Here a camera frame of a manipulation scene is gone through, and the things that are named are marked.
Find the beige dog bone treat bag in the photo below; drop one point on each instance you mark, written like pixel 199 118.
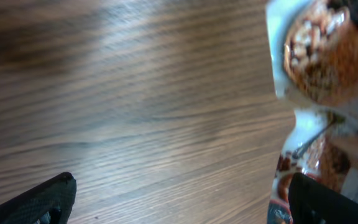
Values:
pixel 314 51

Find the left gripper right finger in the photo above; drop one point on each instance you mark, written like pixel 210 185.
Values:
pixel 311 202

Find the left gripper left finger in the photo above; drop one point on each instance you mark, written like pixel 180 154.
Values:
pixel 49 202

